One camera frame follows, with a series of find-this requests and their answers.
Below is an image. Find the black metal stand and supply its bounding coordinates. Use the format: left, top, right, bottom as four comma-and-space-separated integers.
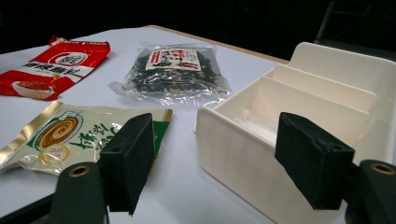
314, 0, 396, 60

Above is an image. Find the red seasoning packet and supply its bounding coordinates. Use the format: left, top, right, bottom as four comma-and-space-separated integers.
0, 35, 111, 101

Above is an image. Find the clear packet of dark spices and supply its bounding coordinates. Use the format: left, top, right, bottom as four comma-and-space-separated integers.
108, 43, 232, 106

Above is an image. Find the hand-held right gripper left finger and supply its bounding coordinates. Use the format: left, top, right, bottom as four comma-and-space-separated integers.
98, 112, 156, 217

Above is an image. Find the white plastic divided storage box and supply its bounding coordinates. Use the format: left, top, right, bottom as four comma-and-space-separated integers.
194, 41, 396, 224

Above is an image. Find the beige and green seasoning packet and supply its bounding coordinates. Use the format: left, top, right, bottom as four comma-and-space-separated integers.
0, 100, 174, 176

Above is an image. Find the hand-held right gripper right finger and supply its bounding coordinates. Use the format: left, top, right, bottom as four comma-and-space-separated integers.
274, 111, 356, 211

